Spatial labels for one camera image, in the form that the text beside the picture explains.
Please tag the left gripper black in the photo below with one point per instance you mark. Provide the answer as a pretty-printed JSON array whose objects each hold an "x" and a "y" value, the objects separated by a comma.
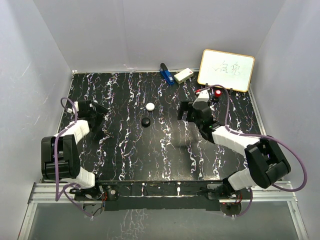
[{"x": 100, "y": 113}]

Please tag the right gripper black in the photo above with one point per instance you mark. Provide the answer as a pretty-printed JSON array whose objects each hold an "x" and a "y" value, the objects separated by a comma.
[{"x": 184, "y": 107}]

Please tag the white earbud charging case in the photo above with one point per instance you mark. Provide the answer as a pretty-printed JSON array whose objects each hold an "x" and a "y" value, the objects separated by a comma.
[{"x": 150, "y": 106}]

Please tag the black earbud charging case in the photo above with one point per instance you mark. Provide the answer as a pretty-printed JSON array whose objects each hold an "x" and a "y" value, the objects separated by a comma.
[{"x": 145, "y": 122}]

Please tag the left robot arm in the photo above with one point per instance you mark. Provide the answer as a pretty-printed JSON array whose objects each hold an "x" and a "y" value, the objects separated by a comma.
[{"x": 60, "y": 159}]

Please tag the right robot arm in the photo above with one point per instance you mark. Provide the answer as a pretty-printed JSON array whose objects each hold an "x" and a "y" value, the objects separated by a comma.
[{"x": 266, "y": 163}]

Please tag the small white box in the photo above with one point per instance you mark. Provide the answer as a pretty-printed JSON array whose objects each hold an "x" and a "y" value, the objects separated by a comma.
[{"x": 183, "y": 75}]

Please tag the red emergency stop button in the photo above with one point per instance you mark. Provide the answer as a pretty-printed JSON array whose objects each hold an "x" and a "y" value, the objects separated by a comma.
[{"x": 216, "y": 96}]

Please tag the blue stapler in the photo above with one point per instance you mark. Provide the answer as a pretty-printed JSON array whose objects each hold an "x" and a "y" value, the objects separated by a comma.
[{"x": 166, "y": 74}]

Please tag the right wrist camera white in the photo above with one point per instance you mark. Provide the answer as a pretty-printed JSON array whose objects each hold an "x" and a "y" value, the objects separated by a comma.
[{"x": 202, "y": 96}]

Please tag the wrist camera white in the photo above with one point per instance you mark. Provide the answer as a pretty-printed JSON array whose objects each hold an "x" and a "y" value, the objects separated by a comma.
[
  {"x": 74, "y": 109},
  {"x": 202, "y": 96}
]

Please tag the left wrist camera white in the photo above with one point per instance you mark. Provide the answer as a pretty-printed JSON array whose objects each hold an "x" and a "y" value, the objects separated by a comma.
[{"x": 74, "y": 109}]

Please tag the whiteboard with yellow frame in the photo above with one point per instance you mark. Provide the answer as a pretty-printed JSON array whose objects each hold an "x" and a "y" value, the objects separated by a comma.
[{"x": 230, "y": 70}]

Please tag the aluminium rail frame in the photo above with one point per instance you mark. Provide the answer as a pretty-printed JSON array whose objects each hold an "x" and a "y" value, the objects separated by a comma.
[{"x": 163, "y": 211}]

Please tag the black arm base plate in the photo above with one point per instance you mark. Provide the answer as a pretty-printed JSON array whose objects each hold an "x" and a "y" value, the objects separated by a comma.
[{"x": 167, "y": 195}]

